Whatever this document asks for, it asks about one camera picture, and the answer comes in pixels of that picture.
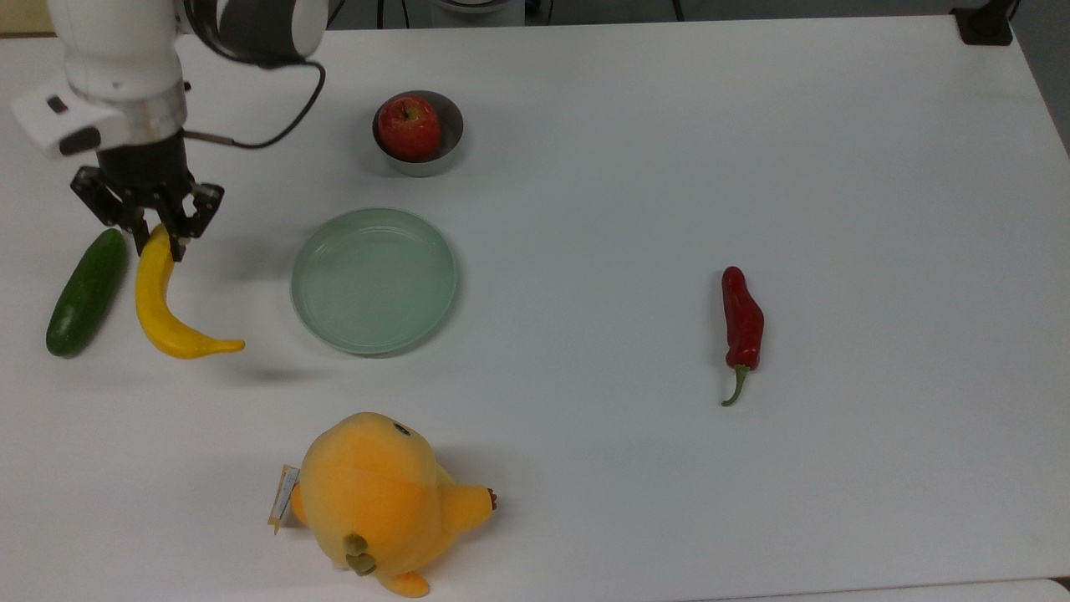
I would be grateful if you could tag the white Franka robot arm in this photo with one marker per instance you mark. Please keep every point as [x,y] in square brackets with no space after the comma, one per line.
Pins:
[117,67]

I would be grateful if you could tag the orange plush chick toy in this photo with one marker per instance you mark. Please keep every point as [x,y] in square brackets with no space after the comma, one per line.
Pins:
[376,497]

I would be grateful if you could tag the green cucumber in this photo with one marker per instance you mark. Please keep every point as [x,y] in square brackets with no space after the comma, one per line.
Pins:
[86,293]

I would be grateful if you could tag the black clamp mount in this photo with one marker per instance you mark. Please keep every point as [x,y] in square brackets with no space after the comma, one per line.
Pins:
[985,25]

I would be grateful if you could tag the yellow banana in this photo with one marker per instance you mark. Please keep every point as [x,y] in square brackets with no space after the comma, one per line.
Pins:
[155,309]

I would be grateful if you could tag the pale green plastic plate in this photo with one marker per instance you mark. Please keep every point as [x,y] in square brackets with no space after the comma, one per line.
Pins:
[374,280]

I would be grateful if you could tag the small steel bowl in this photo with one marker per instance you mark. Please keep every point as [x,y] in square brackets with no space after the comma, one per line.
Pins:
[451,125]

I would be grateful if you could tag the red chili pepper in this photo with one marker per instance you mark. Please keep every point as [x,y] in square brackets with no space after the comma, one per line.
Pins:
[741,322]

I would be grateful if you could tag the red apple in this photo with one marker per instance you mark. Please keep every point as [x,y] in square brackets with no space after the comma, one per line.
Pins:
[409,127]

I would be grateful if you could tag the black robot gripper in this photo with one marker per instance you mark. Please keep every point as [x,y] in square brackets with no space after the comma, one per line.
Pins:
[150,180]

